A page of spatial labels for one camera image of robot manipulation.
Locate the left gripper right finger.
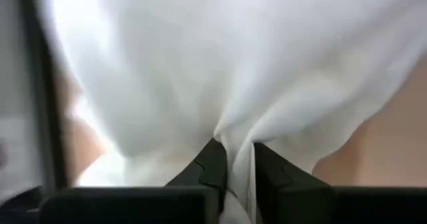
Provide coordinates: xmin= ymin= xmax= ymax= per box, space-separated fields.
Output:
xmin=254 ymin=142 xmax=427 ymax=224

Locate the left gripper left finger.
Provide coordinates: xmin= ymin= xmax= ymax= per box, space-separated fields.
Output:
xmin=39 ymin=137 xmax=228 ymax=224

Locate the white cloth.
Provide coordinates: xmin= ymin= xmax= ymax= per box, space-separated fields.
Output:
xmin=33 ymin=0 xmax=427 ymax=224

